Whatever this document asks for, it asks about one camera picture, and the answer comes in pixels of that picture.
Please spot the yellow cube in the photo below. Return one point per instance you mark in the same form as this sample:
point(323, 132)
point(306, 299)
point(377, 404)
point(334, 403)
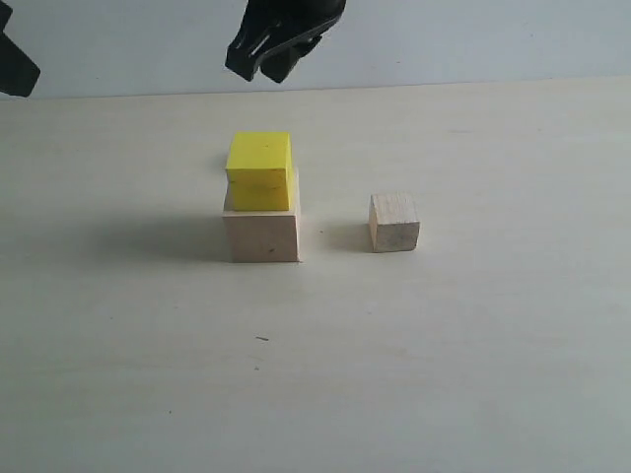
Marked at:
point(260, 171)

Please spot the medium wooden cube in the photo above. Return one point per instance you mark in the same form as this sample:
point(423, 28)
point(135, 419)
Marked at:
point(393, 222)

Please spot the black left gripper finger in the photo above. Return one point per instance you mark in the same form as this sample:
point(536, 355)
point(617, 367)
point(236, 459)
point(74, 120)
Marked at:
point(18, 73)

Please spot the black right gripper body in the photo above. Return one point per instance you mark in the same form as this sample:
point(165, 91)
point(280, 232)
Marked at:
point(289, 17)

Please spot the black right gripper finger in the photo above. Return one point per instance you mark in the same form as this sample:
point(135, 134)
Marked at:
point(280, 50)
point(243, 55)

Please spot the large pale wooden cube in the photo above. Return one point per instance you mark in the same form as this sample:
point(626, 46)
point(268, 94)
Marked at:
point(264, 236)

